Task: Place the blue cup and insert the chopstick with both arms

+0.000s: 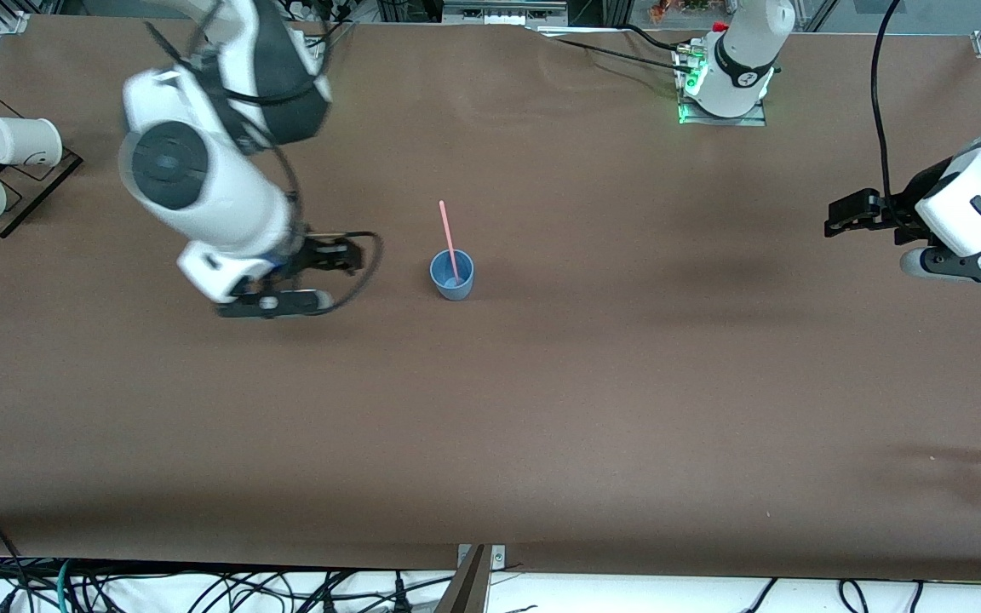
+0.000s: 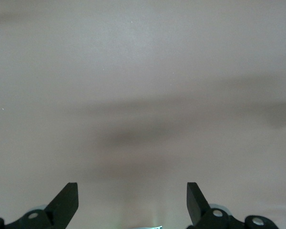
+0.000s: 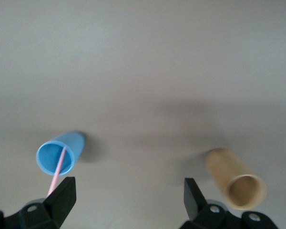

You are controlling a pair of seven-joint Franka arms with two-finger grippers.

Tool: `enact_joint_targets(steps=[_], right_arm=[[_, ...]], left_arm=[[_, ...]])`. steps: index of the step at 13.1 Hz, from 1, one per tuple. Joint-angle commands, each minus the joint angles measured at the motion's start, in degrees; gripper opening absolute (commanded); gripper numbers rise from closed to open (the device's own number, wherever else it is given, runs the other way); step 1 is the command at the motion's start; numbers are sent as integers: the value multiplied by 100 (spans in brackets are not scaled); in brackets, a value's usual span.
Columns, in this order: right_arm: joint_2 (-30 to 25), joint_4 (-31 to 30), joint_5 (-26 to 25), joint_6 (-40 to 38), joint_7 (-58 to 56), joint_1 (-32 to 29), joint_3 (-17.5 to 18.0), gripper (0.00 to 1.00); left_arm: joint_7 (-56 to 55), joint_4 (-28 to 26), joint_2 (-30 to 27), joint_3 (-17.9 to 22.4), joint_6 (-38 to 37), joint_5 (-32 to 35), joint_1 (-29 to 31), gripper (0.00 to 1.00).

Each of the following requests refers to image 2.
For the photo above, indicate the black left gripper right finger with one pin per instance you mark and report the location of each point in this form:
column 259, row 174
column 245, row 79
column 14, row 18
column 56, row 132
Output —
column 202, row 217

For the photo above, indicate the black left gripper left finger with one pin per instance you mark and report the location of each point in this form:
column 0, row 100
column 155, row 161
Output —
column 57, row 214

